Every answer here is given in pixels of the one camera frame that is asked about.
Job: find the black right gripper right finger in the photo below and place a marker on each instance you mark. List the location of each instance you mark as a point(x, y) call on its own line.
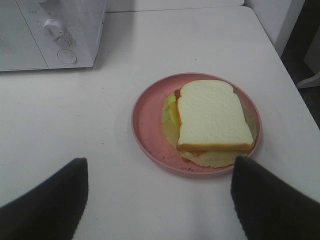
point(270, 209)

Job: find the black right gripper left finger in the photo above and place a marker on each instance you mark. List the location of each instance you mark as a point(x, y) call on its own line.
point(50, 211)

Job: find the sandwich with lettuce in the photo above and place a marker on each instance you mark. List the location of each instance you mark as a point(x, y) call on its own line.
point(206, 123)

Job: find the pink plate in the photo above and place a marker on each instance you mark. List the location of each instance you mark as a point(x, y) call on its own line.
point(147, 125)

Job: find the round door release button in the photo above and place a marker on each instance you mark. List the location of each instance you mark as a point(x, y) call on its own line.
point(66, 56)

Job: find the white microwave door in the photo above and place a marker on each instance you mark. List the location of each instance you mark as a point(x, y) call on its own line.
point(18, 48)

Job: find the white microwave knob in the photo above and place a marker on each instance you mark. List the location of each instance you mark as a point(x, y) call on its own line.
point(58, 33)

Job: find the white furniture leg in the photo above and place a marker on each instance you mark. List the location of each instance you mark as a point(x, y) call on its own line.
point(310, 82)

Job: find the white microwave oven body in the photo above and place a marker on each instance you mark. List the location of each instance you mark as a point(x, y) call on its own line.
point(83, 18)

